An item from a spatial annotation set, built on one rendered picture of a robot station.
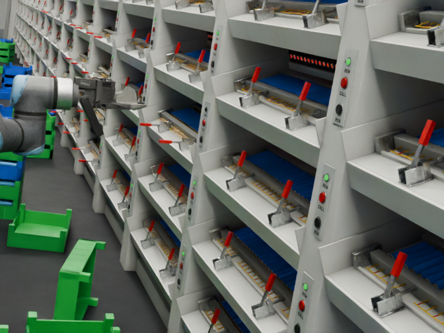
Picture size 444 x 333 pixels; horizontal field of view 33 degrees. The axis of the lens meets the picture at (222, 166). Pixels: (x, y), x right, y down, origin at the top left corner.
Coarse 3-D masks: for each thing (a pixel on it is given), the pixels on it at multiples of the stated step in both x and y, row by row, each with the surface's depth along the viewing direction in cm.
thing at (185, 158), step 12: (144, 108) 249; (156, 108) 251; (168, 108) 251; (180, 108) 253; (192, 108) 254; (156, 120) 251; (156, 132) 235; (168, 132) 232; (168, 144) 220; (180, 156) 208; (192, 156) 194
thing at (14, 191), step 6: (0, 186) 293; (6, 186) 294; (12, 186) 294; (18, 186) 295; (0, 192) 294; (6, 192) 294; (12, 192) 295; (18, 192) 295; (0, 198) 295; (6, 198) 295; (12, 198) 295; (18, 198) 298
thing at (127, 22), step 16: (128, 16) 310; (128, 32) 312; (112, 48) 321; (128, 64) 315; (112, 80) 315; (112, 112) 318; (112, 160) 322; (96, 176) 330; (96, 192) 326; (96, 208) 325
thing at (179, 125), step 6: (162, 114) 248; (168, 114) 244; (168, 120) 240; (174, 120) 234; (174, 126) 232; (180, 126) 226; (186, 126) 224; (174, 132) 226; (186, 132) 219; (192, 132) 216
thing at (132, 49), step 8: (136, 32) 313; (144, 32) 314; (120, 40) 311; (128, 40) 311; (136, 40) 306; (144, 40) 297; (120, 48) 309; (128, 48) 294; (136, 48) 296; (144, 48) 270; (120, 56) 308; (128, 56) 289; (136, 56) 277; (144, 56) 270; (136, 64) 277; (144, 64) 261; (144, 72) 266
